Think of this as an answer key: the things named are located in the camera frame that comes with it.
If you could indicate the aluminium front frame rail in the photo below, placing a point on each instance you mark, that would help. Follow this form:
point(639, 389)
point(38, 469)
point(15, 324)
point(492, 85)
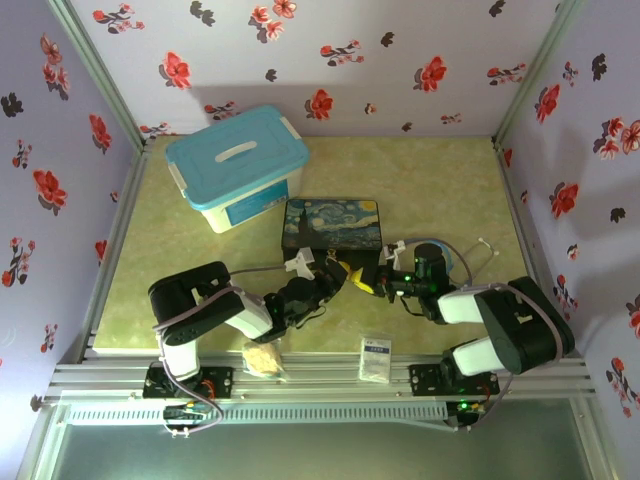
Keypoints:
point(320, 380)

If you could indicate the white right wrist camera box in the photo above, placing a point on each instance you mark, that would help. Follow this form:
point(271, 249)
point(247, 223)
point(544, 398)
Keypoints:
point(394, 252)

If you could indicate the blue lidded plastic storage box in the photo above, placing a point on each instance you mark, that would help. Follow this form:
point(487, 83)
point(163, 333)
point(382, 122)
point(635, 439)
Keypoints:
point(235, 155)

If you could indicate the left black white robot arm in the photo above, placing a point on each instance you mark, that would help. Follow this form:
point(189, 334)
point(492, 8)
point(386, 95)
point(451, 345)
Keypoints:
point(180, 300)

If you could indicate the small white zip packet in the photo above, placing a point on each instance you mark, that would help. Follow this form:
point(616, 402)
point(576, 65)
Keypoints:
point(376, 357)

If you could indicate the starry night tin box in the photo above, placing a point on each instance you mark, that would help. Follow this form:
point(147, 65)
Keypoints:
point(332, 222)

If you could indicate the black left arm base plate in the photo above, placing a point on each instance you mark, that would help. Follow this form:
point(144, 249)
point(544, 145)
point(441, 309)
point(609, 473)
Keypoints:
point(220, 382)

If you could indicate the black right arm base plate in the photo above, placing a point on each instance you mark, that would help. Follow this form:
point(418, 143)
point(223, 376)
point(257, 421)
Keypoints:
point(425, 380)

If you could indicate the aluminium corner post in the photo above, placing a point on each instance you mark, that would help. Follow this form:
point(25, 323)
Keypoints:
point(95, 70)
point(537, 70)

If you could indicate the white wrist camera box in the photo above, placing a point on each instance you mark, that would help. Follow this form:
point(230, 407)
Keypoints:
point(394, 252)
point(301, 262)

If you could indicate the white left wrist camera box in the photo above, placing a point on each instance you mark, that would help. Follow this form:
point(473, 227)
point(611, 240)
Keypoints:
point(301, 262)

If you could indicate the aluminium side rail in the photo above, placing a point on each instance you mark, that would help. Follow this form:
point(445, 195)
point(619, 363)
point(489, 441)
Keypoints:
point(127, 200)
point(520, 220)

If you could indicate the clear bag with beige contents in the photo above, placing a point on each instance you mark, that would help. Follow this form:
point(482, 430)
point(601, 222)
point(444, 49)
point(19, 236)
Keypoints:
point(260, 357)

